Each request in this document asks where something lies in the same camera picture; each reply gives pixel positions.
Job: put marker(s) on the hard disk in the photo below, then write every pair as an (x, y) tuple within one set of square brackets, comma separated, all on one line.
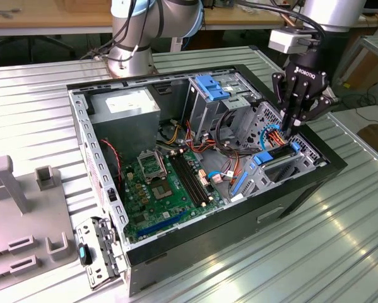
[(264, 158)]

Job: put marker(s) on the brown box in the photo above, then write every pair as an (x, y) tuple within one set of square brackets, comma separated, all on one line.
[(376, 139)]

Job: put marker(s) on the cardboard box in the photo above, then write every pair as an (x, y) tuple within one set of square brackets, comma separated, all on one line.
[(371, 69)]

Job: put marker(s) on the black RAM slot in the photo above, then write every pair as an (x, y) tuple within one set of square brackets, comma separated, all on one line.
[(187, 180), (196, 180), (192, 180), (182, 180)]

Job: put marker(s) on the white upright box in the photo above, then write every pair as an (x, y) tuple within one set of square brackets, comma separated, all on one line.
[(176, 44)]

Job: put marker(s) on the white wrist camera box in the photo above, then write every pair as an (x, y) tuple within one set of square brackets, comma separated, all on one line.
[(286, 41)]

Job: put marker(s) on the grey disk bay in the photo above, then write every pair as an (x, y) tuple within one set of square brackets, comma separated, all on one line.
[(258, 184)]

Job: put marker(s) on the CPU socket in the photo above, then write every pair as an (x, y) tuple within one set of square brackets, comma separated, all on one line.
[(161, 191)]

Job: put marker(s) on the silver slot bracket retainer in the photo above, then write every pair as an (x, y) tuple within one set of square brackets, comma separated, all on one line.
[(87, 230)]

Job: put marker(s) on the grey power supply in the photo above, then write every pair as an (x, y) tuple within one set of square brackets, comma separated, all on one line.
[(125, 132)]

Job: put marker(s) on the blue expansion slot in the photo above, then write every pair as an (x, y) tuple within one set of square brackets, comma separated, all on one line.
[(160, 225)]

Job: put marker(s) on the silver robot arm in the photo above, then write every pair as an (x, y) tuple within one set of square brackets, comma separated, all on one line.
[(334, 12)]

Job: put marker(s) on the black PC case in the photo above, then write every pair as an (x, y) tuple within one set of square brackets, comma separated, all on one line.
[(207, 240)]

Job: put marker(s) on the blue drive latch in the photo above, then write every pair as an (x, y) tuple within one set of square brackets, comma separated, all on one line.
[(212, 86)]

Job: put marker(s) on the grey parts rack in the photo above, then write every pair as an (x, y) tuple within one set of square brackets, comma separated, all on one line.
[(24, 227)]

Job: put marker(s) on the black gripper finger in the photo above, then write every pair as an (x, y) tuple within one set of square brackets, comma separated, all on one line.
[(318, 107), (288, 104)]

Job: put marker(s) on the black case switch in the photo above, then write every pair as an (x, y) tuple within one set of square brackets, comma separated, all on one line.
[(112, 195)]

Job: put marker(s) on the grey drive cage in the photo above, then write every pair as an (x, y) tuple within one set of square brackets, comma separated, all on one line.
[(204, 110)]

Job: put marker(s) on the brown arm base plate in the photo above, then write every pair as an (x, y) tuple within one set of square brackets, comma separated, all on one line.
[(154, 70)]

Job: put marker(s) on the black monitor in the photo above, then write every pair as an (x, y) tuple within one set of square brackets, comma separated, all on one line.
[(375, 11)]

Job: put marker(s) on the wooden desk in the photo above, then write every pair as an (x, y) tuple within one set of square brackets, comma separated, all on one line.
[(34, 15), (239, 19)]

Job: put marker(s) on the black blue retainer latch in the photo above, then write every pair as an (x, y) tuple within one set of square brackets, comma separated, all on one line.
[(82, 252)]

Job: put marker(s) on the green motherboard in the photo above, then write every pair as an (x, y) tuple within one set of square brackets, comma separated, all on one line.
[(176, 206)]

